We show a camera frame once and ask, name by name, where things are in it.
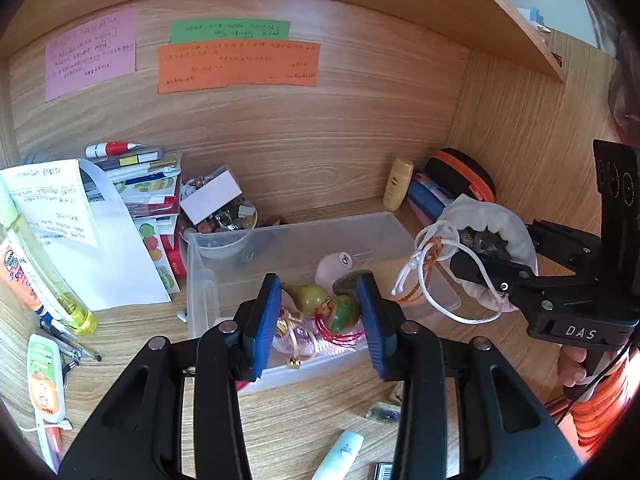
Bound dish of beads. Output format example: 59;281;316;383
179;175;259;235

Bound pink clear plastic bag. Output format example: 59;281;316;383
272;307;361;361

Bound green round gourd pendant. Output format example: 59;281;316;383
320;295;365;347

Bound red and white marker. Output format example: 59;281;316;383
85;141;143;159

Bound small clear plastic item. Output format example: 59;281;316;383
365;400;403;425

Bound wooden desktop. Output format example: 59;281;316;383
0;195;601;480

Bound dark grey round object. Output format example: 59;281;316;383
332;270;373;297

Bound white cloth drawstring pouch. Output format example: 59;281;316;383
391;195;540;325

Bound blue cylinder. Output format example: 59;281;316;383
406;172;463;226

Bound yellow sunscreen bottle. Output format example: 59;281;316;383
382;156;415;212

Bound yellow green gourd pendant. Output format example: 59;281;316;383
280;282;330;319

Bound small white cardboard box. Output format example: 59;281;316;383
179;171;243;225

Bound person's right hand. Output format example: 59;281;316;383
556;346;590;402

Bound wooden shelf board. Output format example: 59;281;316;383
445;0;571;85

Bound white ceramic bowl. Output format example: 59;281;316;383
192;232;252;261

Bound green orange packet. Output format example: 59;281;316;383
26;334;67;423

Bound pale pink round ball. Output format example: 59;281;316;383
315;251;357;291

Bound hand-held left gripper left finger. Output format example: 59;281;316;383
57;273;283;480

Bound orange and white pen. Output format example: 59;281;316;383
20;420;73;468

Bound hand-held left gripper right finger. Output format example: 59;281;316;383
355;270;588;480

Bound bundle of dark pens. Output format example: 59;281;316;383
37;305;103;363

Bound orange sticky note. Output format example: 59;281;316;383
156;40;322;95

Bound clear plastic storage box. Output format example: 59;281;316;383
181;211;462;395

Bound green sticky note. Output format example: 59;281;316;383
169;20;292;45

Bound pink sticky note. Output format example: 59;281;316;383
45;8;138;102

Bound stack of colourful books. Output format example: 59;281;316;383
82;150;188;293

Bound pale blue white tube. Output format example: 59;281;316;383
311;430;365;480

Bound yellow liquid spray bottle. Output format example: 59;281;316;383
0;180;98;337

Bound white paper sheets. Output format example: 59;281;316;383
75;159;173;312

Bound person's dark hair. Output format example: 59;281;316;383
565;0;640;146

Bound handwritten white paper note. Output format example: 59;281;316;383
0;159;100;248

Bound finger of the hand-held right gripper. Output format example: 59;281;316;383
526;219;607;275
449;250;539;307

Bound orange cream tube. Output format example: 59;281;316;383
0;237;46;316

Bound black and orange zip case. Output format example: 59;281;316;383
425;147;497;206

